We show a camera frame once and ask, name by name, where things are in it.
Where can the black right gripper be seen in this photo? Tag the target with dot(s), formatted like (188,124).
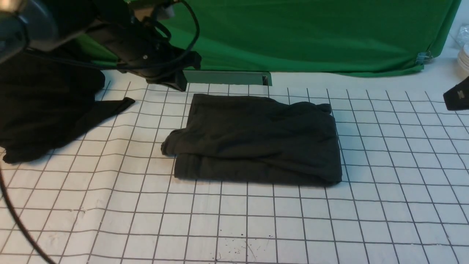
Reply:
(457,98)

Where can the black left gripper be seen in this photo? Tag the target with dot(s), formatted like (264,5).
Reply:
(132,30)

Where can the gray long-sleeved shirt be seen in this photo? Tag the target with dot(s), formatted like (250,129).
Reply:
(256,139)

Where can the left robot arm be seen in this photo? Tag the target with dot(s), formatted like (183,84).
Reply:
(37,27)

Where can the stack of white plates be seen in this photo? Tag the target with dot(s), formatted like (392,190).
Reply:
(463,58)

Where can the blue binder clip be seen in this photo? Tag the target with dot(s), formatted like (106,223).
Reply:
(424,58)

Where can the clear plastic bag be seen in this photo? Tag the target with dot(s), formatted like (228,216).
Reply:
(462,37)

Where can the pile of black clothes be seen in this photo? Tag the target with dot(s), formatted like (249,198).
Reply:
(46,105)

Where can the green backdrop cloth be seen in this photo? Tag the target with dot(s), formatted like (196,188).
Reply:
(360,38)

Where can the white grid table mat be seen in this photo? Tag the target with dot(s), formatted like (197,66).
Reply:
(111,196)

